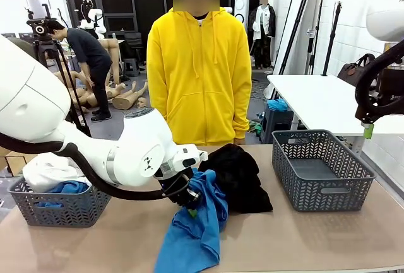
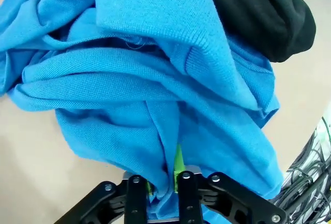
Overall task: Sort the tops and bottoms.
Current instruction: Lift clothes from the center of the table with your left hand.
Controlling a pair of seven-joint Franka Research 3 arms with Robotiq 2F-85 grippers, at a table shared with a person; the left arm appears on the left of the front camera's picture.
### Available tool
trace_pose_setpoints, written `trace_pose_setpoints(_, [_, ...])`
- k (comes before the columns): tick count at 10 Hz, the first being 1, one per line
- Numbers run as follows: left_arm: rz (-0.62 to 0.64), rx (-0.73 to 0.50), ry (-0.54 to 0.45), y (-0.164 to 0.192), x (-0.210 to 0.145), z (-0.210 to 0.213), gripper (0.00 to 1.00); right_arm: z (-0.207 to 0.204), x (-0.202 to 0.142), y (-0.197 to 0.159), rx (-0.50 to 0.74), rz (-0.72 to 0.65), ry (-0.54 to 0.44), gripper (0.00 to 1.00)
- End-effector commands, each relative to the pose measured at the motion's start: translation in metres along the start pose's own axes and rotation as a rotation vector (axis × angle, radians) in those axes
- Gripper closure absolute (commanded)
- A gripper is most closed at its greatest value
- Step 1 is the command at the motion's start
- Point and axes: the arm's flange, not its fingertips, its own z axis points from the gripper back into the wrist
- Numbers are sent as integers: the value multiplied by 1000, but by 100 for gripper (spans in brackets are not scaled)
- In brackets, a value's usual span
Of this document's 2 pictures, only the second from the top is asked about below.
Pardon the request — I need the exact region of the black cable bundle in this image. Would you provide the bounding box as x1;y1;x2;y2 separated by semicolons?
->
271;116;331;224

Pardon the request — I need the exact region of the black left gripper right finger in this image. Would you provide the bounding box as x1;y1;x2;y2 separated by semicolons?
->
173;143;288;224

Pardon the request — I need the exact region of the blue knit garment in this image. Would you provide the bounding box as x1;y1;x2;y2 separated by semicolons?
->
0;0;285;224

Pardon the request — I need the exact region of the black garment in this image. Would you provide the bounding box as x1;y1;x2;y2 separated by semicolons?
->
201;0;318;64

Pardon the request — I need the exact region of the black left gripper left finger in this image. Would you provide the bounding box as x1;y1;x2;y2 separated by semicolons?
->
53;174;152;224

